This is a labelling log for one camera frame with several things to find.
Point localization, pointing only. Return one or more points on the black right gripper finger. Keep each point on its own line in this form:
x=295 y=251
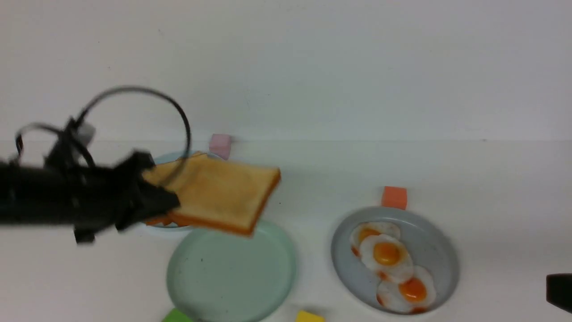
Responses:
x=559 y=291

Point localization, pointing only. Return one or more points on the pink foam cube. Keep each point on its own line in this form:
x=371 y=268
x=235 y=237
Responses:
x=220 y=145

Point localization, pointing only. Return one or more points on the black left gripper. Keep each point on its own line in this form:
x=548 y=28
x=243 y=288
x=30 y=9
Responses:
x=119 y=197

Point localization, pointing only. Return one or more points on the mint green plate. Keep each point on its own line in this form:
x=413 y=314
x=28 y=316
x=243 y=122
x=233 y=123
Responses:
x=218 y=277

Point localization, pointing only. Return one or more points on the green foam cube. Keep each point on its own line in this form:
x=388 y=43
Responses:
x=176 y=315

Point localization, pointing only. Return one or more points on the light blue bread plate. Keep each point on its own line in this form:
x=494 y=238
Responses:
x=167 y=158

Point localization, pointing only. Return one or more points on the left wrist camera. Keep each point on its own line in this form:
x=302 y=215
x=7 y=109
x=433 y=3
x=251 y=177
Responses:
x=71 y=145

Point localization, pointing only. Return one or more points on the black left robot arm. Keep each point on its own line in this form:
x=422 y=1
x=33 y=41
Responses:
x=35 y=196

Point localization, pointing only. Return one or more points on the fried egg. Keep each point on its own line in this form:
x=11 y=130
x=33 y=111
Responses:
x=367 y=229
x=387 y=257
x=414 y=296

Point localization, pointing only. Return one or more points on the yellow foam cube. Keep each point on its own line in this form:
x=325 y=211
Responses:
x=304 y=316

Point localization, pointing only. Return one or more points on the orange foam cube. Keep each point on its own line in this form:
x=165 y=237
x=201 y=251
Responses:
x=394 y=197

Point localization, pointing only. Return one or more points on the toast slice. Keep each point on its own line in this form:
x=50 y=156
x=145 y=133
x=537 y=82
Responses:
x=161 y=220
x=223 y=195

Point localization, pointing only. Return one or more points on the grey egg plate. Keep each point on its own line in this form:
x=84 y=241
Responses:
x=429 y=247

